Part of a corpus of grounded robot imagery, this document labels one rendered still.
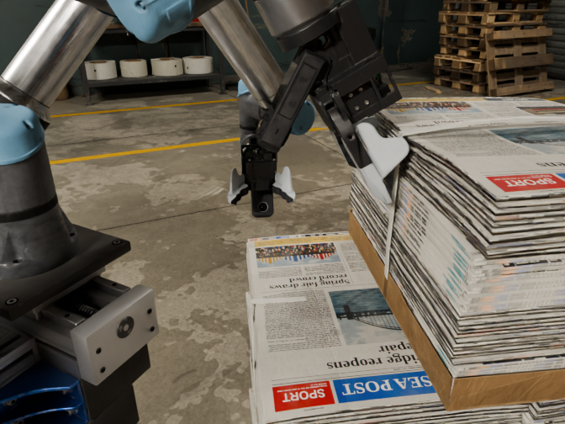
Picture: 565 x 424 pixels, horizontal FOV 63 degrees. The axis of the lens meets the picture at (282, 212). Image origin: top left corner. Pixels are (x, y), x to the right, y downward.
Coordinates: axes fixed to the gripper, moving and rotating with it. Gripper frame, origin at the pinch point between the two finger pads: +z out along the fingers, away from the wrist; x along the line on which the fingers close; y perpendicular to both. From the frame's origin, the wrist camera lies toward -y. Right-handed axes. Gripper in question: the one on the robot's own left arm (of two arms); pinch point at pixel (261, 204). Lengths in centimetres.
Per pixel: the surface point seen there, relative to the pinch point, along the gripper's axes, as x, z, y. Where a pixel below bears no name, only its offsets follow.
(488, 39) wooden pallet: 311, -515, -17
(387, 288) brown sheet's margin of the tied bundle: 14.8, 28.7, 0.1
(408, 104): 19.9, 15.1, 20.9
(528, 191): 19, 46, 21
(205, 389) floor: -19, -40, -85
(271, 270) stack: 0.5, 18.7, -2.5
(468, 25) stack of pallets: 301, -554, -2
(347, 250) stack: 13.0, 14.1, -2.4
